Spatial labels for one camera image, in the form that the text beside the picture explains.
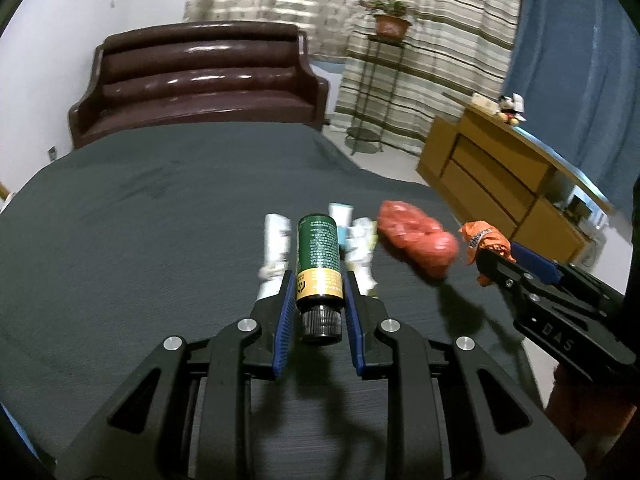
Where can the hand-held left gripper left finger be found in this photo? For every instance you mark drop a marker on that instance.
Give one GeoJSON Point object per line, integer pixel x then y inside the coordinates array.
{"type": "Point", "coordinates": [284, 325]}

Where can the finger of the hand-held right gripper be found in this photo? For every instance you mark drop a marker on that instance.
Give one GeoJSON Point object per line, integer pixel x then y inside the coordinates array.
{"type": "Point", "coordinates": [537, 265]}
{"type": "Point", "coordinates": [510, 282]}

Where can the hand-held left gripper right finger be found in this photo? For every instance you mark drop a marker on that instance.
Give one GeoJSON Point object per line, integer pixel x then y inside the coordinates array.
{"type": "Point", "coordinates": [356, 325]}

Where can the orange wrapper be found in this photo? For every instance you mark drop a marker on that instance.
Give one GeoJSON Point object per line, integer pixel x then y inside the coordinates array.
{"type": "Point", "coordinates": [480, 235]}

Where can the green bottle with black cap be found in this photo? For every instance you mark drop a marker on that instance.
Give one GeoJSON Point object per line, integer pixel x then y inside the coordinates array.
{"type": "Point", "coordinates": [317, 255]}

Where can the small black box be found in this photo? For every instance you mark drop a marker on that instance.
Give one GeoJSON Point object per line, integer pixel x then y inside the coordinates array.
{"type": "Point", "coordinates": [575, 205]}

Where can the white router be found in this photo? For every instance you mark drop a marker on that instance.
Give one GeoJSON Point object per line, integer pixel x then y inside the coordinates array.
{"type": "Point", "coordinates": [600, 220]}

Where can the red-brown wooden stool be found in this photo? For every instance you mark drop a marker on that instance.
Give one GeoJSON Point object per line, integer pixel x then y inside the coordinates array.
{"type": "Point", "coordinates": [585, 410]}

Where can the white crumpled packet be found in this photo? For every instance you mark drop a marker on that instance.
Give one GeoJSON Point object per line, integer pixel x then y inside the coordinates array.
{"type": "Point", "coordinates": [362, 245]}

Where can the red plastic bag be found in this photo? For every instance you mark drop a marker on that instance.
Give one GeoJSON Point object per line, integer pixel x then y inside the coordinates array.
{"type": "Point", "coordinates": [415, 237]}

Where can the wooden cabinet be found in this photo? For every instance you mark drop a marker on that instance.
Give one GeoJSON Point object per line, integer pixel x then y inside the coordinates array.
{"type": "Point", "coordinates": [480, 170]}

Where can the white green tube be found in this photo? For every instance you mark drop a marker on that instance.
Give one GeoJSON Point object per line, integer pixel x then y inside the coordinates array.
{"type": "Point", "coordinates": [340, 210]}

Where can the mouse plush toy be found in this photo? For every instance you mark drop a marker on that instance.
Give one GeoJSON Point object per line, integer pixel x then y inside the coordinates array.
{"type": "Point", "coordinates": [510, 107]}

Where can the dark grey tablecloth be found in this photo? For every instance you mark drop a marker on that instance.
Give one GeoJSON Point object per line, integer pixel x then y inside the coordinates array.
{"type": "Point", "coordinates": [150, 235]}

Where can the tissue box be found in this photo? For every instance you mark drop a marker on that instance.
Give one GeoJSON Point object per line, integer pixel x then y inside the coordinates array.
{"type": "Point", "coordinates": [482, 102]}

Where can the blue curtain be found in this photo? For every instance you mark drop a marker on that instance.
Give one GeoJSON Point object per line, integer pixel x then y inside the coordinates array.
{"type": "Point", "coordinates": [575, 85]}

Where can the black metal plant stand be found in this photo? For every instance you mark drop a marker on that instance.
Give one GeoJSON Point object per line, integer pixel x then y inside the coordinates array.
{"type": "Point", "coordinates": [365, 134]}

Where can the striped curtain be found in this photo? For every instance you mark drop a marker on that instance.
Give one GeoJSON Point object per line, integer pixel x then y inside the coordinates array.
{"type": "Point", "coordinates": [450, 35]}

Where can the brown leather sofa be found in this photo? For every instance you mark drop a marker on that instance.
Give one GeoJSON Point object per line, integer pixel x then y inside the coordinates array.
{"type": "Point", "coordinates": [200, 85]}

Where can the potted plant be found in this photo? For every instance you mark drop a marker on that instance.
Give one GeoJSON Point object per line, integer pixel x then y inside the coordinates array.
{"type": "Point", "coordinates": [390, 25]}

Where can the beige patterned curtain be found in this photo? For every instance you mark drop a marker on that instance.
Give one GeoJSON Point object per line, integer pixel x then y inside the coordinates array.
{"type": "Point", "coordinates": [275, 0]}

